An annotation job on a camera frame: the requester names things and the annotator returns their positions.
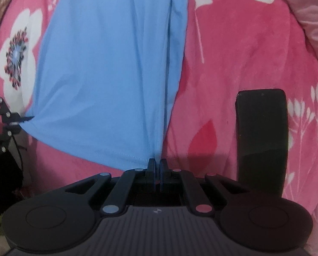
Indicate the pink floral blanket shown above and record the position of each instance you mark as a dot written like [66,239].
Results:
[241,58]

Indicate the pink quilt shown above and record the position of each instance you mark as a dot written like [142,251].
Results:
[316,18]

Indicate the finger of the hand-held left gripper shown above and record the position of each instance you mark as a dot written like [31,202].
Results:
[13,117]

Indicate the blue t-shirt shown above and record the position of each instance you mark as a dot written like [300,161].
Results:
[100,72]

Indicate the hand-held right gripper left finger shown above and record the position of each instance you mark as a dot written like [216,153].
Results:
[151,174]

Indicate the black phone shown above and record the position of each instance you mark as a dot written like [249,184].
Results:
[260,138]

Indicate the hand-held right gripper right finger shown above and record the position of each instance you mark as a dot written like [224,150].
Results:
[163,174]

